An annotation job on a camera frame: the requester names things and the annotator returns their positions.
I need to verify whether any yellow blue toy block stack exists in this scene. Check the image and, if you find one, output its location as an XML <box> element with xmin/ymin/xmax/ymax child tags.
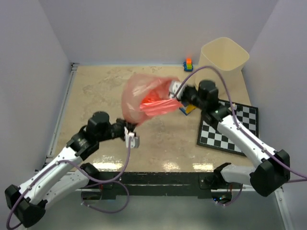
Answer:
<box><xmin>179</xmin><ymin>102</ymin><xmax>197</xmax><ymax>116</ymax></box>

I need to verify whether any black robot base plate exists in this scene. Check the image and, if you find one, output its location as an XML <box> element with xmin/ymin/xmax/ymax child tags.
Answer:
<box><xmin>94</xmin><ymin>172</ymin><xmax>229</xmax><ymax>199</ymax></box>

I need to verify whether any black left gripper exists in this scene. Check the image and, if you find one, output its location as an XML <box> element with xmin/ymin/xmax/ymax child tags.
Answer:
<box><xmin>97</xmin><ymin>116</ymin><xmax>138</xmax><ymax>142</ymax></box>

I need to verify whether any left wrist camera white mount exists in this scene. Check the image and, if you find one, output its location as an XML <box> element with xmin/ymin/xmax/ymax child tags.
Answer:
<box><xmin>124</xmin><ymin>127</ymin><xmax>140</xmax><ymax>149</ymax></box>

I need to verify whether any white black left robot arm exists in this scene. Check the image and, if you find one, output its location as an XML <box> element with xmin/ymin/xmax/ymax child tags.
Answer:
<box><xmin>5</xmin><ymin>112</ymin><xmax>140</xmax><ymax>230</ymax></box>

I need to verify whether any orange green toy block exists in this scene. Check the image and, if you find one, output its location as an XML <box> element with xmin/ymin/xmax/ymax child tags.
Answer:
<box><xmin>183</xmin><ymin>58</ymin><xmax>194</xmax><ymax>72</ymax></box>

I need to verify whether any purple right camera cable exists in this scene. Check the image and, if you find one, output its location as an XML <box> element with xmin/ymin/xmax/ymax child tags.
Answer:
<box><xmin>175</xmin><ymin>66</ymin><xmax>307</xmax><ymax>207</ymax></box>

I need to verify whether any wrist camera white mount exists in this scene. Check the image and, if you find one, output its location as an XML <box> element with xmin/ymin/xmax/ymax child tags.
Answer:
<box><xmin>124</xmin><ymin>127</ymin><xmax>140</xmax><ymax>149</ymax></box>
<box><xmin>168</xmin><ymin>80</ymin><xmax>186</xmax><ymax>101</ymax></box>

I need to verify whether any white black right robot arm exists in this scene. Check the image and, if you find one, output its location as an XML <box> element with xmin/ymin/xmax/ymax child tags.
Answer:
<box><xmin>169</xmin><ymin>80</ymin><xmax>290</xmax><ymax>197</ymax></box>

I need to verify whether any black white checkerboard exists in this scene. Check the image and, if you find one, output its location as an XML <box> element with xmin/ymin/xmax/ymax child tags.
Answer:
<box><xmin>197</xmin><ymin>103</ymin><xmax>259</xmax><ymax>156</ymax></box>

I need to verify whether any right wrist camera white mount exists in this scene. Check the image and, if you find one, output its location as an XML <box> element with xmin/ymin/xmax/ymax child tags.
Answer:
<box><xmin>168</xmin><ymin>80</ymin><xmax>186</xmax><ymax>101</ymax></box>

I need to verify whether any cream plastic trash bin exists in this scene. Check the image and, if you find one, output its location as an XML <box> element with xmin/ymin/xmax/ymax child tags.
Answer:
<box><xmin>197</xmin><ymin>37</ymin><xmax>249</xmax><ymax>100</ymax></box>

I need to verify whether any aluminium frame rail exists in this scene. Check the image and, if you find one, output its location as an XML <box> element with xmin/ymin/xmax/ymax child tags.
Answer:
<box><xmin>18</xmin><ymin>62</ymin><xmax>295</xmax><ymax>230</ymax></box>

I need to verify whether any red plastic trash bag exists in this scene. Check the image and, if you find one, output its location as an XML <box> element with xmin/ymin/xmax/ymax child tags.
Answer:
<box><xmin>121</xmin><ymin>74</ymin><xmax>182</xmax><ymax>124</ymax></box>

